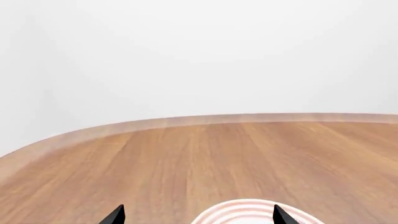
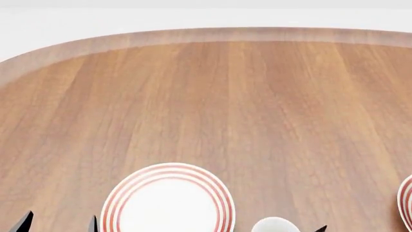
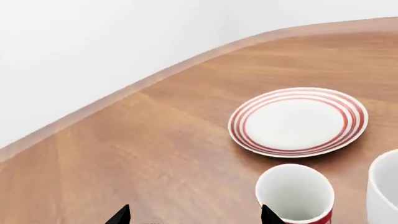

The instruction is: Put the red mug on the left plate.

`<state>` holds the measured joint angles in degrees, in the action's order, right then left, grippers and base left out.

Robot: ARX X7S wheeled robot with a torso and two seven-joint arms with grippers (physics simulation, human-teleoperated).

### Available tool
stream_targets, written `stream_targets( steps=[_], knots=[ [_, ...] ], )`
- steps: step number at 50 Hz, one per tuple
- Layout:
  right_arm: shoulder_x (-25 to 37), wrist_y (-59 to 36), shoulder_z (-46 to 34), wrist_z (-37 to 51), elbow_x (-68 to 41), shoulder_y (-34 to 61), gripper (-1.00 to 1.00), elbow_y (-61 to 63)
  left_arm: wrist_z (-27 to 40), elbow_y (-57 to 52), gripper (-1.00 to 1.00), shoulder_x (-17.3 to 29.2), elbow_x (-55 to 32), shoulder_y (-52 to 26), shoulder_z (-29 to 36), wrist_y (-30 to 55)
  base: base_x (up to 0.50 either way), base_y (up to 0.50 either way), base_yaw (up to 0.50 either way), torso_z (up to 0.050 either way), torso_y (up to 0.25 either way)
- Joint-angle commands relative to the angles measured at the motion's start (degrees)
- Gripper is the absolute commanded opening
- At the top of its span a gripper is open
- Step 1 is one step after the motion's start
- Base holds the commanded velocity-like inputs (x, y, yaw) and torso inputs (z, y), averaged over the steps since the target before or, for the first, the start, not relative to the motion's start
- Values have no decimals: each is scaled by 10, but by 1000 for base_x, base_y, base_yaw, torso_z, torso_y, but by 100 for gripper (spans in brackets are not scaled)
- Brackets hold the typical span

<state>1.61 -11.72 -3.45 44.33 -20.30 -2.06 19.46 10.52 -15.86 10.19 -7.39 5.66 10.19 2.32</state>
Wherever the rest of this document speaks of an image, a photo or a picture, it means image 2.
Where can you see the white plate with red rings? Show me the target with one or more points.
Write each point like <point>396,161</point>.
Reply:
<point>406,205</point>
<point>167,205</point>

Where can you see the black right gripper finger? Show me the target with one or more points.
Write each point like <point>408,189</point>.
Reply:
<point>322,229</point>

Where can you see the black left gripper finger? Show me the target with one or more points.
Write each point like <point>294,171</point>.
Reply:
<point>23,223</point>
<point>93,226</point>

